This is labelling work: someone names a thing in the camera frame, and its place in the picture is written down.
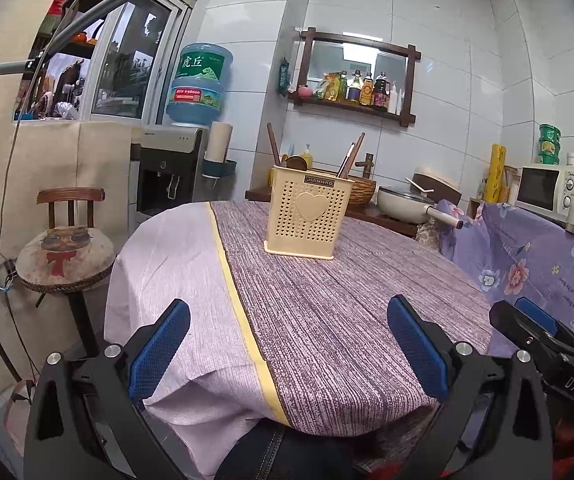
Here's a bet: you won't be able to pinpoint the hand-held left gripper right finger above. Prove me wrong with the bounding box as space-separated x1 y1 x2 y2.
387 295 552 480

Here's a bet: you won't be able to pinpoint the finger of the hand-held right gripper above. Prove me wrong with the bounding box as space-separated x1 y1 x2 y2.
488 300 564 362
515 296 574 357

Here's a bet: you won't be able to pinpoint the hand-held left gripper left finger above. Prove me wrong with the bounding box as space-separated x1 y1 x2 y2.
24 298 191 480

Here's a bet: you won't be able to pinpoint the cream plastic utensil holder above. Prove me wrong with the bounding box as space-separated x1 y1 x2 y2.
263 165 354 261

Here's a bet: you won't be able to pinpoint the brown wooden chopstick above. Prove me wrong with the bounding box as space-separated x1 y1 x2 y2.
337 141 357 178
348 132 366 179

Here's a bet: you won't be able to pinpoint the purple floral cloth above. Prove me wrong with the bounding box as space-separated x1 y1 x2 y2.
437 199 574 356

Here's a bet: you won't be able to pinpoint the purple striped tablecloth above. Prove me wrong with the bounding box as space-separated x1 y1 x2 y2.
104 200 498 476

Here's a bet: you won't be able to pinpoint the floral cushion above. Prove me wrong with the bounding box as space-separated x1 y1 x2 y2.
415 222 442 256

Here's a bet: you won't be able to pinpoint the white microwave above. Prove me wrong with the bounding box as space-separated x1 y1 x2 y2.
514 162 574 213

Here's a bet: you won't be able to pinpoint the round printed seat cushion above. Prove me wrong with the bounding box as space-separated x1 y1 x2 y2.
16 226 117 293

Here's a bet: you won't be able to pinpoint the yellow roll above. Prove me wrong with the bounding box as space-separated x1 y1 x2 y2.
482 143 510 204

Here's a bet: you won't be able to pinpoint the cream pan with lid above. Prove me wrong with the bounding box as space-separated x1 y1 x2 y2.
377 185 465 231

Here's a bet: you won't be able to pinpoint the person's blue jeans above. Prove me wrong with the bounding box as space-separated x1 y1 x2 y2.
214 417 363 480

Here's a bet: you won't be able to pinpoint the white and brown rice cooker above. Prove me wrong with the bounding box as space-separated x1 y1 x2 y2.
412 166 462 206

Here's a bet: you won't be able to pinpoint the white ladle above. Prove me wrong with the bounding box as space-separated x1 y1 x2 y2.
405 176 435 195

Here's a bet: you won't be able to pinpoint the woven basket sink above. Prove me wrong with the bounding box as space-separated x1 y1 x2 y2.
312 169 378 206

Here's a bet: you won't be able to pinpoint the stack of green cups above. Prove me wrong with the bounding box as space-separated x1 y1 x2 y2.
537 123 562 166

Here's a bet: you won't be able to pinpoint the wooden chair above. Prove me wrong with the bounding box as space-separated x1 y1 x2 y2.
17 187 118 361

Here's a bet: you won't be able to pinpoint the water dispenser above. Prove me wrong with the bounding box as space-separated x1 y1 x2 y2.
130 125 210 226

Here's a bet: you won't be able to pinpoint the beige board panel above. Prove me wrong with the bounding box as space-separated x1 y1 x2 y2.
0 35 140 281

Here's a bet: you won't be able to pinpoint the blue roll holder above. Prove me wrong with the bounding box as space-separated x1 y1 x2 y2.
202 159 238 181

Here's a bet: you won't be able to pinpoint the paper towel roll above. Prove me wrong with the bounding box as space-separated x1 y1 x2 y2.
207 121 234 166

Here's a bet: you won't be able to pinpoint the white squeeze bottle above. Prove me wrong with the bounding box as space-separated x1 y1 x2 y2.
388 82 405 115

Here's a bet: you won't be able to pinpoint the dark soy sauce bottle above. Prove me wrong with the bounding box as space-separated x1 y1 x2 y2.
372 72 390 111

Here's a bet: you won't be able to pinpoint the blue water jug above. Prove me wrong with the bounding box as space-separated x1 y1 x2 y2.
165 42 234 128

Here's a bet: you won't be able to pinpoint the yellow oil bottle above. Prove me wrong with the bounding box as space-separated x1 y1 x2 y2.
331 71 349 102

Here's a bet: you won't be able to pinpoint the sliding window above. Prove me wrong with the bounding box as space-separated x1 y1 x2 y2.
14 0 198 123

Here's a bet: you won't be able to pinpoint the wooden framed mirror shelf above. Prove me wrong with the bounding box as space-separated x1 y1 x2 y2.
287 27 423 128

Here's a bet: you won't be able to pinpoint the dark green hanging packet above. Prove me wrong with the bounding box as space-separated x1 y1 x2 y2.
278 57 293 95

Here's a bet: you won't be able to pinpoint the thin black cable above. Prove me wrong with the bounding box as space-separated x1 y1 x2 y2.
0 0 118 261

